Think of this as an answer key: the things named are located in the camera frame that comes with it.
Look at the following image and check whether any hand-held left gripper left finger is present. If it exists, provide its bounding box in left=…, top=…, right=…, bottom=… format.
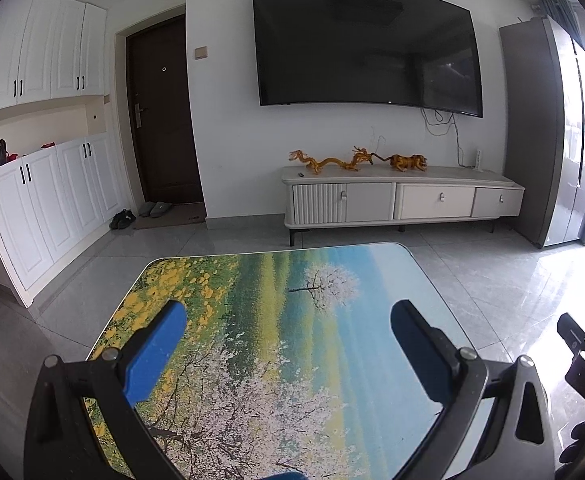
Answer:
left=25, top=300, right=188, bottom=480

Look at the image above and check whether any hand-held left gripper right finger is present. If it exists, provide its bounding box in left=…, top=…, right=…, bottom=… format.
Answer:
left=390, top=300, right=557, bottom=480

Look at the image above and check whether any person's right hand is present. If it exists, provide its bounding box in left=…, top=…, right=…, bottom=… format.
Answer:
left=559, top=416, right=585, bottom=467

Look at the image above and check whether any landscape print coffee table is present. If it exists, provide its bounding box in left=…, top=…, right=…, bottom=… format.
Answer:
left=85, top=241, right=504, bottom=480

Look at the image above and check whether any brown doormat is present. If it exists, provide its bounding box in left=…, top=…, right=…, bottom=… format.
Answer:
left=133, top=202, right=207, bottom=231

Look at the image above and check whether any white TV cabinet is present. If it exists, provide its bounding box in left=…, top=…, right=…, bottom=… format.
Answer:
left=281, top=164, right=526, bottom=247

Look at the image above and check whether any white shoe cabinet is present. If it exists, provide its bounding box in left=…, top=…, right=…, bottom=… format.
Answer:
left=0, top=0, right=134, bottom=309

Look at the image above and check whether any golden tiger figurine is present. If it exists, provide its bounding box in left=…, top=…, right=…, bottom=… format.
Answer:
left=385, top=153, right=429, bottom=174

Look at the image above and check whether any golden dragon figurine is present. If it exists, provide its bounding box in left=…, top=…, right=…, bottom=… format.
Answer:
left=288, top=146, right=376, bottom=176

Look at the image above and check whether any dark brown entrance door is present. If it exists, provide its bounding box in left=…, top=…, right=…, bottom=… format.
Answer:
left=125, top=14, right=204, bottom=206

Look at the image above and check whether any grey refrigerator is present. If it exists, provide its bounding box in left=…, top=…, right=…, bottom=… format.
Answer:
left=499, top=16, right=585, bottom=250

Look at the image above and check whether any blue grey curtain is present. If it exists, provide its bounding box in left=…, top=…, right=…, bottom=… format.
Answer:
left=540, top=0, right=581, bottom=41

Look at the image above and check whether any television cable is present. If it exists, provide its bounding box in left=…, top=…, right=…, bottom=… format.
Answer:
left=420, top=107, right=466, bottom=167

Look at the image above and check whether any wall-mounted black television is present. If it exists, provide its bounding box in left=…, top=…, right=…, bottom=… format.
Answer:
left=251, top=0, right=484, bottom=119

